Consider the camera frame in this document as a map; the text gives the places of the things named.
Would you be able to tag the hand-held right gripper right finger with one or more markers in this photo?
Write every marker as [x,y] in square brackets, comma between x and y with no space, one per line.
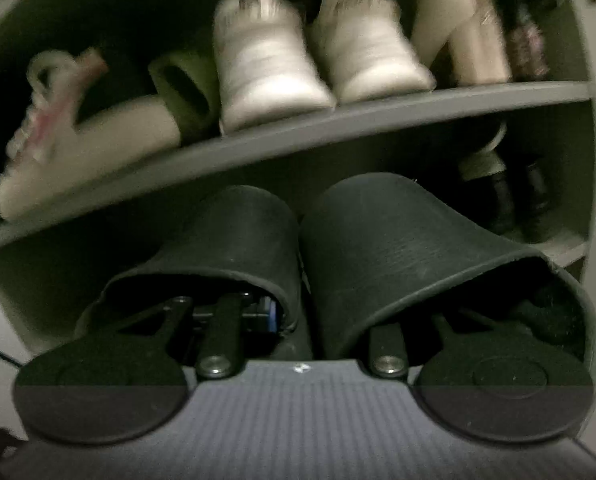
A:
[388,345]

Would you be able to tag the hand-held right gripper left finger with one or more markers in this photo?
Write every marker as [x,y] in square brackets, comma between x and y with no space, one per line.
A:
[273,319]

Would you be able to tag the black slide sandal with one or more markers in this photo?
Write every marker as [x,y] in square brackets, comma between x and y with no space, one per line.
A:
[228,240]
[403,240]

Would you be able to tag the grey shoe cabinet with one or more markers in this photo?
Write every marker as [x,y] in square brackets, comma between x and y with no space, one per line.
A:
[378,115]

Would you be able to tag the chunky white lace-up sneaker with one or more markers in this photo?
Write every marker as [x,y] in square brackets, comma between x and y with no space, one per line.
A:
[263,75]
[373,55]

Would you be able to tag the black boot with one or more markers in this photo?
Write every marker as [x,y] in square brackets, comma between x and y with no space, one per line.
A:
[538,205]
[500,205]

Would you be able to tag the beige sock-like shoe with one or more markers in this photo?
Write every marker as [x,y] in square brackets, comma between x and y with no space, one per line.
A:
[483,157]

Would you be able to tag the olive green slipper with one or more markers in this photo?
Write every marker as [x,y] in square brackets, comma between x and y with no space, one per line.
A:
[198,105]

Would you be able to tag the white and pink sneaker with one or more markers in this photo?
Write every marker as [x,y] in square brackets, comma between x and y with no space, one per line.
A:
[78,160]

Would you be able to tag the dark patterned shoe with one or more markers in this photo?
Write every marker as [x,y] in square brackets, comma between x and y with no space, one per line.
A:
[525,45]

